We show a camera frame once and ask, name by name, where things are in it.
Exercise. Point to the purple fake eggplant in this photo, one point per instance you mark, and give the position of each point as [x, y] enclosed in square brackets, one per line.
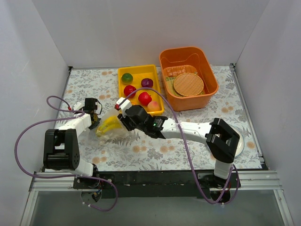
[147, 83]

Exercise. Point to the orange plastic bin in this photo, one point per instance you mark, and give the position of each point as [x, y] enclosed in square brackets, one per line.
[192, 60]

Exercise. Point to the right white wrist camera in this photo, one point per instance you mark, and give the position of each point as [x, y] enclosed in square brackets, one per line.
[124, 103]

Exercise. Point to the fake peach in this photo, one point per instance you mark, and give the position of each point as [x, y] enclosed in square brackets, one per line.
[153, 106]

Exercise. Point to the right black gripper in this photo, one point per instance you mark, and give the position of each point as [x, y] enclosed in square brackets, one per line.
[125, 120]

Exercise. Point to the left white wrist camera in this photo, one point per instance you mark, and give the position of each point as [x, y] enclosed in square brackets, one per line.
[78, 106]

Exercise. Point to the yellow plastic tray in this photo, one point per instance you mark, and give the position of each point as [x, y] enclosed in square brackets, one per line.
[139, 73]

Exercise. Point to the round woven bamboo coaster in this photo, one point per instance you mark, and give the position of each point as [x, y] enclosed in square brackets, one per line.
[188, 84]

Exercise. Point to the red fake apple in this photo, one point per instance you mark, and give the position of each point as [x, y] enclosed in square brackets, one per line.
[144, 98]

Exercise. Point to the yellow green fake lemon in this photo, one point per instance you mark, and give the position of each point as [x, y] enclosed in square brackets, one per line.
[127, 78]

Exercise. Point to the yellow fake banana bunch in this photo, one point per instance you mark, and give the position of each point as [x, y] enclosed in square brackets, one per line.
[108, 127]

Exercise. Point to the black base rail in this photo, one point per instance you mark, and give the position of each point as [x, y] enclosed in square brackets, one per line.
[162, 183]

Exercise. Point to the clear zip top bag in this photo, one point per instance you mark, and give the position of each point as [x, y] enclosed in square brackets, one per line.
[121, 133]

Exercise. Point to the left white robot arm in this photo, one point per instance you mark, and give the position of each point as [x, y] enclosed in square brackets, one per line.
[61, 148]

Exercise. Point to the white watermelon print plate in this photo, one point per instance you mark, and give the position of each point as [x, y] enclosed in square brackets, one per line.
[241, 143]

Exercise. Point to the green woven mat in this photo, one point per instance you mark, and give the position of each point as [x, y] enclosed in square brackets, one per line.
[171, 73]

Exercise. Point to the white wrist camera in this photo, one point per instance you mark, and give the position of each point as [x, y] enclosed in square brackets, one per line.
[78, 106]
[124, 103]

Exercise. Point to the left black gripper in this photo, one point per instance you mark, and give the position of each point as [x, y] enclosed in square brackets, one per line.
[94, 121]

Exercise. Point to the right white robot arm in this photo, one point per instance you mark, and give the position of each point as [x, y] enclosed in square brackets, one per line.
[223, 140]

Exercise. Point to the floral tablecloth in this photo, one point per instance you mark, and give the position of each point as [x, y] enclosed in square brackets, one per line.
[137, 151]

